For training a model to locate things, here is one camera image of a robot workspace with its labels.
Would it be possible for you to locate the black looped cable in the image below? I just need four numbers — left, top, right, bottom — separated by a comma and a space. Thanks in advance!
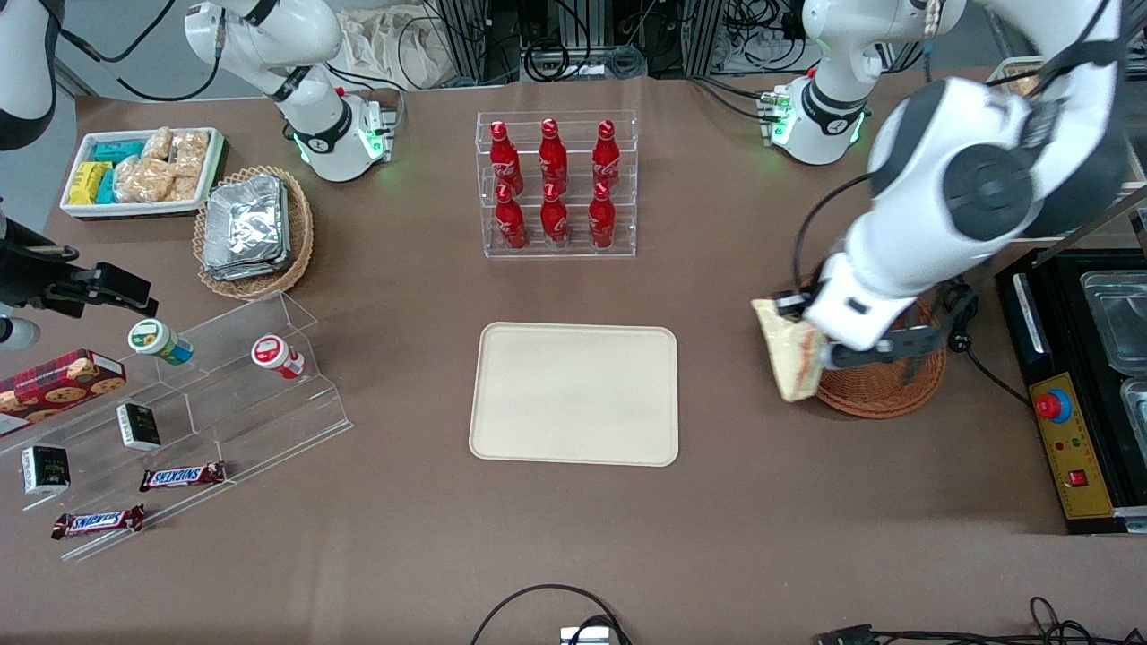
470, 583, 630, 645

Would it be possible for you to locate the yellow snack pack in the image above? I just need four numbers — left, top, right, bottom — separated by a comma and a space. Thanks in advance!
68, 160, 113, 206

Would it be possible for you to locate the light oval wicker basket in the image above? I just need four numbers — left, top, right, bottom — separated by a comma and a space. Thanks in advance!
193, 165, 315, 302

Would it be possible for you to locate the beige rectangular tray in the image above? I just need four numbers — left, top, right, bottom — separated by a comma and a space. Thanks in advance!
469, 322, 680, 468

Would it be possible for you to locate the brown round wicker basket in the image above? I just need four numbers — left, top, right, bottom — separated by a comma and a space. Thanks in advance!
811, 294, 948, 421

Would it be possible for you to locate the clear acrylic stepped display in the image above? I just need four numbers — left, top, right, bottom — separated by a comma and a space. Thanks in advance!
0, 290, 354, 563

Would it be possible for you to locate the white snack tray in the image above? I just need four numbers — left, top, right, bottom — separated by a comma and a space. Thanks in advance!
59, 126, 226, 221

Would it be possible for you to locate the white cloth bag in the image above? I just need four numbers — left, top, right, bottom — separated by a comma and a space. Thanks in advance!
339, 7, 460, 91

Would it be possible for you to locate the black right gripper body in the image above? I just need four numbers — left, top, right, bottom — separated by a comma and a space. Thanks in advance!
0, 219, 101, 320

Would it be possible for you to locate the black appliance base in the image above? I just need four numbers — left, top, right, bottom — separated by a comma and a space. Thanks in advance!
995, 247, 1147, 536

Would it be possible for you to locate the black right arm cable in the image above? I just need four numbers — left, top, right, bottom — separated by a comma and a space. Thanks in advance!
52, 0, 227, 102

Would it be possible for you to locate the red cola bottle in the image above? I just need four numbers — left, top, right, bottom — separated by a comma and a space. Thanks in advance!
591, 119, 622, 188
588, 182, 617, 250
539, 183, 571, 248
539, 117, 569, 191
488, 120, 524, 194
494, 184, 529, 251

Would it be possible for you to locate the silver foil pack stack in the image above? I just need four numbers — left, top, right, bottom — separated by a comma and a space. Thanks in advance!
201, 174, 291, 281

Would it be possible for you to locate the triangular sandwich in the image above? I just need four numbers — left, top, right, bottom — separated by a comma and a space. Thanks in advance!
750, 297, 828, 404

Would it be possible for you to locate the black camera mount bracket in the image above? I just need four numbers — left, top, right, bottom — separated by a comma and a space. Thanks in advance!
841, 322, 949, 388

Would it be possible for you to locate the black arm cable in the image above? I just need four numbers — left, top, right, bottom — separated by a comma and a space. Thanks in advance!
52, 0, 227, 102
792, 173, 875, 292

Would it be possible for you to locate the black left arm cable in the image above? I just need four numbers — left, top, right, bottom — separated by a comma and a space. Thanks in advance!
792, 173, 875, 292

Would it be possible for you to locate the green lid yogurt cup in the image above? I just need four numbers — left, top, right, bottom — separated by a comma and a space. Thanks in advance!
126, 318, 194, 366

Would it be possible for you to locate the clear acrylic bottle rack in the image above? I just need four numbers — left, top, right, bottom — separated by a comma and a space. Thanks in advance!
476, 110, 639, 261

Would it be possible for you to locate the black cable with connector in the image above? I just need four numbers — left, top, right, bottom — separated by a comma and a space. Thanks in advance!
814, 595, 1147, 645

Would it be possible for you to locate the red cookie box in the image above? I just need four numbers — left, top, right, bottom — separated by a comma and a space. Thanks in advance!
0, 348, 128, 438

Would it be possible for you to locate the yellow emergency stop box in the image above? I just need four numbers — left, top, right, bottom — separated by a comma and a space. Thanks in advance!
1028, 371, 1117, 521

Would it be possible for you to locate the clear plastic container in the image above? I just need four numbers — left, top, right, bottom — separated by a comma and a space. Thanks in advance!
1119, 376, 1147, 451
1079, 270, 1147, 374

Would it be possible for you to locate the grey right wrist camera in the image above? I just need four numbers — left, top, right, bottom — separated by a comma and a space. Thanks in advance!
0, 316, 42, 352

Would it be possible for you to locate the red lid yogurt cup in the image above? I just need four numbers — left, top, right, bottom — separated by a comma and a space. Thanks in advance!
250, 333, 306, 381

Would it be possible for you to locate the small black box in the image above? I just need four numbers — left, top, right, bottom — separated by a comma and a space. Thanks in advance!
20, 444, 72, 496
116, 402, 163, 452

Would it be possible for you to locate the snickers chocolate bar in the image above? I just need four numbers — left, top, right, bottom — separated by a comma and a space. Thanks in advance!
50, 503, 147, 541
138, 460, 228, 494

